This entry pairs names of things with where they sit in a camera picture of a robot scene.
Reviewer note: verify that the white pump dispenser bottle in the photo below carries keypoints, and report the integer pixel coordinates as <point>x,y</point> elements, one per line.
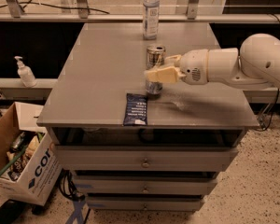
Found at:
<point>25,73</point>

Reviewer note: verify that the grey drawer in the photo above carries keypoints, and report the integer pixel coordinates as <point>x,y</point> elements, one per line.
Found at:
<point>177,159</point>
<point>144,185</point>
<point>149,204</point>

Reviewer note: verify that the middle grey drawer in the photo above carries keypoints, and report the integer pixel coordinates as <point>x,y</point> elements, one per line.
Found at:
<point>144,185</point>

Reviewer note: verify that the top grey drawer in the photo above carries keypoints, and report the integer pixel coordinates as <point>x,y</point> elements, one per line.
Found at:
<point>177,159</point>

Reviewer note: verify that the silver redbull can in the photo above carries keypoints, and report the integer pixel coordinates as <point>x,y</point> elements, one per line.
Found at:
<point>155,57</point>

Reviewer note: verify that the bottom grey drawer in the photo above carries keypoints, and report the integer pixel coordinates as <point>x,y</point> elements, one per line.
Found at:
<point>149,204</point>

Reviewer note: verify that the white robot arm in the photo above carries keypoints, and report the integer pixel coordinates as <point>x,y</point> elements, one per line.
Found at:
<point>255,65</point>

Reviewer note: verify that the clear plastic water bottle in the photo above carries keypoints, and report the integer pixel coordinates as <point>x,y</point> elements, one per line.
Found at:
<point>151,10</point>

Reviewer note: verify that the green stick in box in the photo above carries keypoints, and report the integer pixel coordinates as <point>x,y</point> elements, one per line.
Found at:
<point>13,160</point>

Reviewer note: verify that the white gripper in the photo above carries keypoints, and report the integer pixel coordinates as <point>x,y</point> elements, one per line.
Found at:
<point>193,66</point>

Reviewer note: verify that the grey drawer cabinet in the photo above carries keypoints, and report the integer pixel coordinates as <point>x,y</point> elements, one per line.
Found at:
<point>87,105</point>

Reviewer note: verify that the blue rxbar blueberry wrapper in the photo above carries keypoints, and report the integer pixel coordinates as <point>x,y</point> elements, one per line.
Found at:
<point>136,110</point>

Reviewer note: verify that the white cardboard box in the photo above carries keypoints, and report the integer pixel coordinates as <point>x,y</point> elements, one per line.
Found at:
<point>35,183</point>

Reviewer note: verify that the metal railing frame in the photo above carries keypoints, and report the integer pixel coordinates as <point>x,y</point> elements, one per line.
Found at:
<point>212,11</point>

